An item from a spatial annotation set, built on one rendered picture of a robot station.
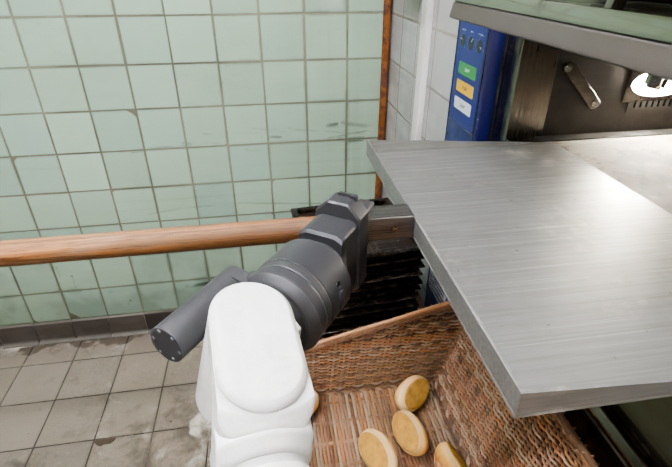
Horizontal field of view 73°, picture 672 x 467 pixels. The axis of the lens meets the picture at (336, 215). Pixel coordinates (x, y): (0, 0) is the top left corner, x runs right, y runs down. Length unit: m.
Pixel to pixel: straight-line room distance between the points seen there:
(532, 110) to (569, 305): 0.53
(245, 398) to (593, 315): 0.34
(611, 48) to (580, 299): 0.24
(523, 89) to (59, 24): 1.43
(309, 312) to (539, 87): 0.69
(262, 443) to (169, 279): 1.84
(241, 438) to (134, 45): 1.55
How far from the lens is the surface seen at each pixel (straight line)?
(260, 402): 0.32
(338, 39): 1.73
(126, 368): 2.18
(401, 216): 0.55
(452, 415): 1.13
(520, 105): 0.95
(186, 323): 0.39
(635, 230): 0.69
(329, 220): 0.49
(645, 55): 0.48
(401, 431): 1.05
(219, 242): 0.55
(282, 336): 0.34
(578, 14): 0.56
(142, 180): 1.91
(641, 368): 0.48
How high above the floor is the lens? 1.48
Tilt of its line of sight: 29 degrees down
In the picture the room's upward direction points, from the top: straight up
